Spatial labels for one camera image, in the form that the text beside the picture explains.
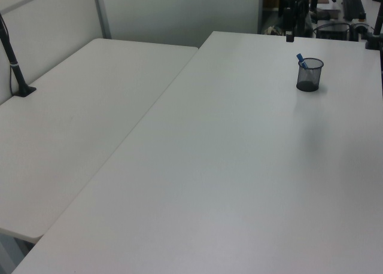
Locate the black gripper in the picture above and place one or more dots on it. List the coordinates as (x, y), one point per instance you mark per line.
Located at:
(288, 18)

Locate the blue capped white marker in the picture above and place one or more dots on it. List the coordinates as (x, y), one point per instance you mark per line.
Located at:
(300, 58)

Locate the camouflage pattern bag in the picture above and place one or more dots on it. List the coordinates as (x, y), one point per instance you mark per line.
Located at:
(273, 30)

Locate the black tripod stand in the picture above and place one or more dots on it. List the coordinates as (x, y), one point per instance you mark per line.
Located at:
(300, 16)

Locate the black computer case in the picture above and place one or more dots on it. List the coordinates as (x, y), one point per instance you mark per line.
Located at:
(332, 31)

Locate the black mesh pen cup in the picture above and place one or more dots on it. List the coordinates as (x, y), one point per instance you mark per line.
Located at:
(308, 85)

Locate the black keyboard panel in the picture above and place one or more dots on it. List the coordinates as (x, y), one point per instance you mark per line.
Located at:
(353, 6)

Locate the black clamp stand pole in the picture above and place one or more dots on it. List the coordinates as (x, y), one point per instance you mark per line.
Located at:
(372, 42)

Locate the white side table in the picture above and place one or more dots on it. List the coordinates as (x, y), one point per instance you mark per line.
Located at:
(74, 106)

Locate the black stand pole white band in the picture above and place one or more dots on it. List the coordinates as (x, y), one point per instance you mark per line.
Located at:
(14, 65)

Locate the grey metal partition post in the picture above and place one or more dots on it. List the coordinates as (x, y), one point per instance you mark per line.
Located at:
(101, 16)

